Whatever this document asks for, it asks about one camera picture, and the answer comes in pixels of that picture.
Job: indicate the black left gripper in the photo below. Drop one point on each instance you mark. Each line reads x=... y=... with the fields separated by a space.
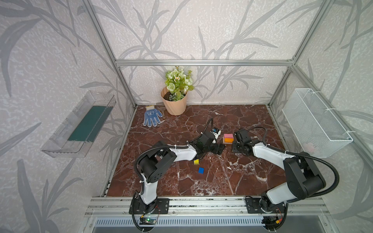
x=217 y=147

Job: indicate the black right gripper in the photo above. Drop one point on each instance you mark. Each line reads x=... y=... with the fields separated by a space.
x=237 y=147

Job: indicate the blue wood block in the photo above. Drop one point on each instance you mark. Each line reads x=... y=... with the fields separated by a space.
x=201 y=170

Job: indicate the orange wood block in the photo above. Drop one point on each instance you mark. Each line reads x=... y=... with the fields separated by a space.
x=228 y=140

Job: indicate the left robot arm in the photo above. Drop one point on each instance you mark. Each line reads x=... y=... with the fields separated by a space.
x=153 y=164

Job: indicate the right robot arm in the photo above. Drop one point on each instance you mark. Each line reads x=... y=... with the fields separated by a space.
x=303 y=178

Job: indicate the beige flower pot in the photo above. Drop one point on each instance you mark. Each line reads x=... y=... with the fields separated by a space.
x=174 y=108

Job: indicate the small brown brush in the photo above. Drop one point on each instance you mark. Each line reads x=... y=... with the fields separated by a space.
x=160 y=106

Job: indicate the blue work glove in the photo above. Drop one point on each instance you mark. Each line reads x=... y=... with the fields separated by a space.
x=152 y=116

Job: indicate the pink object in basket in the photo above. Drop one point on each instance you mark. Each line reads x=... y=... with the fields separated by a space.
x=309 y=148

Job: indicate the green white artificial flowers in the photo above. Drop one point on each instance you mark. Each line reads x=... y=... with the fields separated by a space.
x=178 y=84

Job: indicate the left circuit board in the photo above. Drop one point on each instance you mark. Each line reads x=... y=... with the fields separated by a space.
x=147 y=221

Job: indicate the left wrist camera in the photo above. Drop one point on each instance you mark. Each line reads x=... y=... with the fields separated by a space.
x=216 y=132

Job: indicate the white wire mesh basket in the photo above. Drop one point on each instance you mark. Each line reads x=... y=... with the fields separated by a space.
x=312 y=121

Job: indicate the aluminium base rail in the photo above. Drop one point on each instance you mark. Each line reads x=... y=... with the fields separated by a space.
x=200 y=206

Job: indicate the clear plastic wall shelf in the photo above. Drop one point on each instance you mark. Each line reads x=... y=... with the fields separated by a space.
x=75 y=136

